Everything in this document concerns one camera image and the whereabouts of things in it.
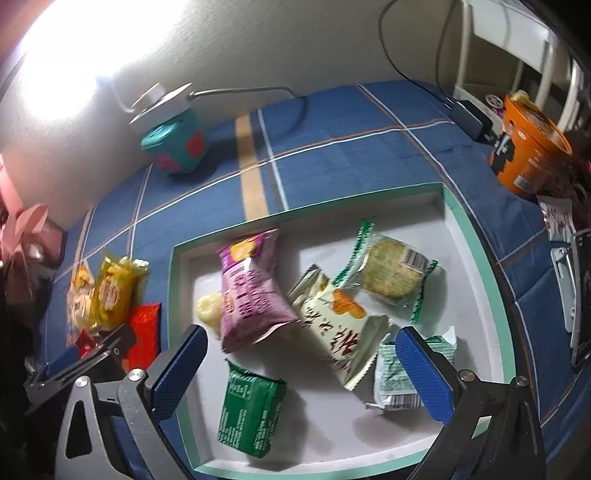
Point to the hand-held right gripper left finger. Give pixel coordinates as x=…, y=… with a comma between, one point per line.
x=178, y=369

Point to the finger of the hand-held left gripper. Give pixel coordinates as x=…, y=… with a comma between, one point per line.
x=115, y=346

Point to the purple snack packet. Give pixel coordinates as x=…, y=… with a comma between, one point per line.
x=249, y=295

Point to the white rack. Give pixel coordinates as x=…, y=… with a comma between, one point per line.
x=521, y=41

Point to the white tray with teal rim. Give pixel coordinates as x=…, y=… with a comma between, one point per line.
x=323, y=240

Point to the white orange-print snack packet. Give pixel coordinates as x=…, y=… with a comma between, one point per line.
x=332, y=332

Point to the orange instant noodle cup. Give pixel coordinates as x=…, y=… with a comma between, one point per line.
x=526, y=152

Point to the white red-print paper packet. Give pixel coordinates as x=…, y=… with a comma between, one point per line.
x=556, y=217

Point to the yellow bread packet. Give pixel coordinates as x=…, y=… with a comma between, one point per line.
x=111, y=290

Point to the grey metal object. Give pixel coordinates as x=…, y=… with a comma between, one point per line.
x=565, y=295

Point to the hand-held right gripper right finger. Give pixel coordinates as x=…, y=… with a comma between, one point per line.
x=422, y=374

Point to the pale round candy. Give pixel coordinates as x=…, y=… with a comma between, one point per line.
x=207, y=309

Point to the orange snack packet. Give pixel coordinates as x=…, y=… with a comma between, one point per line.
x=81, y=286

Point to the blue plaid bedsheet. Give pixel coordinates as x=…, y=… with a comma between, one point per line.
x=346, y=152

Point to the clear green-edged cookie packet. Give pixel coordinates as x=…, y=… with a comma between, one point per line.
x=388, y=272

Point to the red gold-print snack packet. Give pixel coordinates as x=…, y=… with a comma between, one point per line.
x=143, y=332

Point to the dark green snack packet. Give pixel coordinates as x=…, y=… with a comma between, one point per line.
x=249, y=410

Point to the light green snack packet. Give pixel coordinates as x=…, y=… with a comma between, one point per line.
x=392, y=383

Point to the black power adapter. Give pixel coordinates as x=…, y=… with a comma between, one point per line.
x=471, y=117

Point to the teal tin box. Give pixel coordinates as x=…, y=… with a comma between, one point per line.
x=178, y=143

